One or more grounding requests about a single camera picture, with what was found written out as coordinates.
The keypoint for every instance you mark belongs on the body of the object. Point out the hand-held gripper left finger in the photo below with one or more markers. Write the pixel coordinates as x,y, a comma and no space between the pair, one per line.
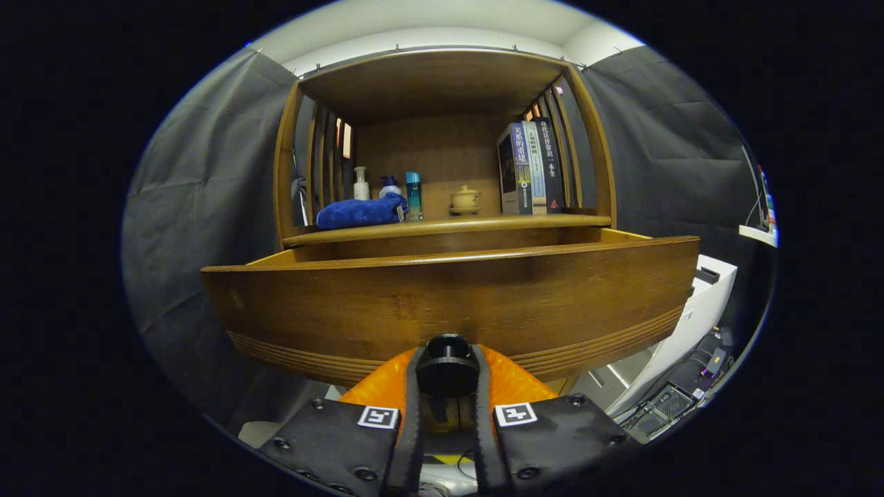
412,442

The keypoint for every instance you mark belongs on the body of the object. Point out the clear blue bottle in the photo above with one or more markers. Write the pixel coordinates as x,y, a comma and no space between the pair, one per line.
414,200

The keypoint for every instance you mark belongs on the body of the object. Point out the wooden countertop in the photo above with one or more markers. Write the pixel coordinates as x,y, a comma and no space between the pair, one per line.
449,224

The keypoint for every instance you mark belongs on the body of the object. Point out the black electronic equipment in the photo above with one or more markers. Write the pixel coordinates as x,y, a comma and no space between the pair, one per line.
680,397

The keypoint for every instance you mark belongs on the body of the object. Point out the book with pale spine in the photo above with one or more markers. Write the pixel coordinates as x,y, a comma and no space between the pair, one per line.
536,172

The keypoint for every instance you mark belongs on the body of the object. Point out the book with blue spine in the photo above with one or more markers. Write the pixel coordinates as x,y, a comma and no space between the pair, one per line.
523,172

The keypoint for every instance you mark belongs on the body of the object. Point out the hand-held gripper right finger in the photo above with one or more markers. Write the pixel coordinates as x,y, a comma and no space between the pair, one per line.
483,442

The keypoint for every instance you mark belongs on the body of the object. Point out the folded blue towel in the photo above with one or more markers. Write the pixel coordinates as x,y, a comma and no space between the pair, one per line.
359,212

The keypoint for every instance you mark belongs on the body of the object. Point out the white side cabinet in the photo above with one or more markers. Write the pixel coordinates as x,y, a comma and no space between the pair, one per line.
690,324

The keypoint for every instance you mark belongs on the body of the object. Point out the white bottle with blue cap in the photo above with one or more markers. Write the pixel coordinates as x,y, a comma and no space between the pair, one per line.
391,188

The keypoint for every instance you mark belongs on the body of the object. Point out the wooden drawer with black knob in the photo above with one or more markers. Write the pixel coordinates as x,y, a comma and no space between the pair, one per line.
449,297

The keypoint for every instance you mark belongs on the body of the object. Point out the white pump bottle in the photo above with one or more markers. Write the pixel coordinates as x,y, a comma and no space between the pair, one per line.
361,190

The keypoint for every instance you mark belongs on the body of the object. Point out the white wall shelf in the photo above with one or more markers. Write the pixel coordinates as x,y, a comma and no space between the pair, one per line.
756,235

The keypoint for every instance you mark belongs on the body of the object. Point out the wooden cabinet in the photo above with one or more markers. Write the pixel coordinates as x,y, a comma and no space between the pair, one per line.
428,83

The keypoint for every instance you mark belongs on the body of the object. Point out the book with black spine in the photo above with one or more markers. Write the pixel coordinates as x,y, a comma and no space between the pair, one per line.
551,172

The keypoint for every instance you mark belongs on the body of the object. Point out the beige lidded tea cup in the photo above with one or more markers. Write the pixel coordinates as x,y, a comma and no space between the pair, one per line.
465,200

